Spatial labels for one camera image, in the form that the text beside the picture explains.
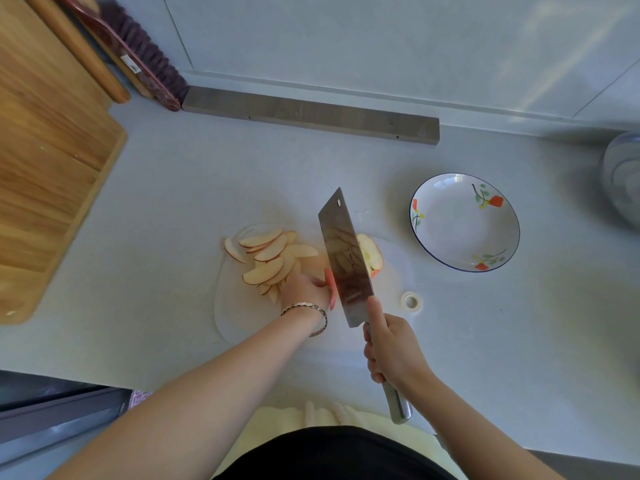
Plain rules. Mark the person's left hand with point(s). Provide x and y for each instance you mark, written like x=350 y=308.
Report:
x=302 y=292

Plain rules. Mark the person's right hand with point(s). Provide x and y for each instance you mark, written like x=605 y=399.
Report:
x=397 y=349

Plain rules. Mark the person's left fingers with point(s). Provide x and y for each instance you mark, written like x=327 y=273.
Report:
x=316 y=283

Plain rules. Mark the red-skinned apple piece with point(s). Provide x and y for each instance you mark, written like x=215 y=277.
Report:
x=330 y=290

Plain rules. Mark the steel cleaver knife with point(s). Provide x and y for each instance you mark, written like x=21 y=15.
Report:
x=345 y=254

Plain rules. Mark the person's left forearm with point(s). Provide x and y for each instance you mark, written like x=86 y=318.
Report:
x=200 y=399

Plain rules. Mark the person's right forearm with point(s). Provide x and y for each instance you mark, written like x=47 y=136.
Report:
x=465 y=429

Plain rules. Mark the pile of apple slices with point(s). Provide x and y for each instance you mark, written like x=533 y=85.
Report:
x=270 y=254

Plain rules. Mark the apple chunk with core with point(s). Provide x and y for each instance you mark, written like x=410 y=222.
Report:
x=369 y=254

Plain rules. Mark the translucent plastic cutting mat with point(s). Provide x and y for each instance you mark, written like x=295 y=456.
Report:
x=240 y=314

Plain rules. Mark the small clear tape roll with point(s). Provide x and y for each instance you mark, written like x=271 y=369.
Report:
x=411 y=302

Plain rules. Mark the cream cloth apron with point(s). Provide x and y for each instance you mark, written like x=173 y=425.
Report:
x=280 y=419

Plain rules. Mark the white floral plate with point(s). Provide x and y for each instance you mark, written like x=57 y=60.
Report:
x=462 y=224

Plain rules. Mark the grey stone bar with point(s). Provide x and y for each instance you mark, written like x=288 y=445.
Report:
x=310 y=114

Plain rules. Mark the black shirt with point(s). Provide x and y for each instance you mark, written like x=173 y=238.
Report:
x=335 y=457

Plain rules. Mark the pink patterned cloth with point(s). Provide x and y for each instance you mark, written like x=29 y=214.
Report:
x=140 y=398

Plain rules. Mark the red brush with purple bristles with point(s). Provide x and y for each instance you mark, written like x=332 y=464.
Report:
x=145 y=54

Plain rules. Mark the dark grey drawer front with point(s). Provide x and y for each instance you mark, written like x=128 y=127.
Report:
x=55 y=414

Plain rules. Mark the wooden cutting board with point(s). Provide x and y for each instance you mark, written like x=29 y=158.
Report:
x=45 y=154

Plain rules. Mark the grey marbled bowl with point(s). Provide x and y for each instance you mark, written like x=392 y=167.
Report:
x=624 y=179

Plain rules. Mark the wooden rolling pin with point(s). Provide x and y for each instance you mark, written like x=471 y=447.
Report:
x=80 y=49

